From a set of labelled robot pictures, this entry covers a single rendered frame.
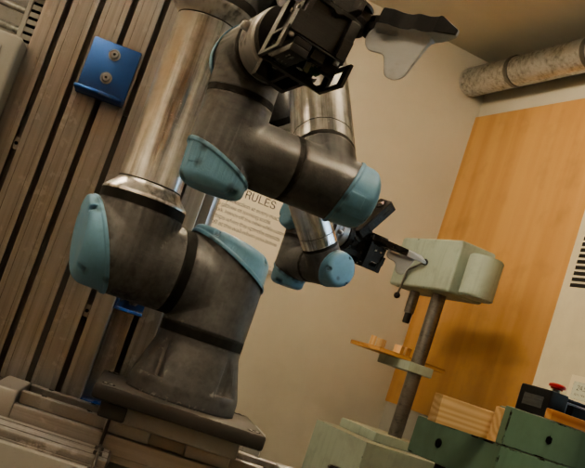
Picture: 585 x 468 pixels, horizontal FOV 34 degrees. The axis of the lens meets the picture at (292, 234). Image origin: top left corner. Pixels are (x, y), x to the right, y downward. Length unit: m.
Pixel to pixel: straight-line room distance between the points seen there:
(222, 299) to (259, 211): 3.24
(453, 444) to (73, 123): 0.74
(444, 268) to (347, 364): 1.03
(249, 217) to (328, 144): 3.40
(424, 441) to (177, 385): 0.46
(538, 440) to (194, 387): 0.51
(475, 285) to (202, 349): 2.60
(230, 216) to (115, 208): 3.22
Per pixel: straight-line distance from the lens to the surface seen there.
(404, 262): 2.16
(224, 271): 1.24
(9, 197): 1.44
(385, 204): 2.15
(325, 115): 1.10
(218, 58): 1.03
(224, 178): 0.98
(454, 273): 3.85
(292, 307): 4.57
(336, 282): 1.90
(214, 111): 1.00
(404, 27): 0.84
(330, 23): 0.86
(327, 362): 4.68
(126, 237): 1.21
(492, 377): 4.18
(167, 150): 1.24
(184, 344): 1.24
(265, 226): 4.48
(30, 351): 1.43
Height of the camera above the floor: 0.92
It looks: 7 degrees up
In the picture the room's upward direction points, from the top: 19 degrees clockwise
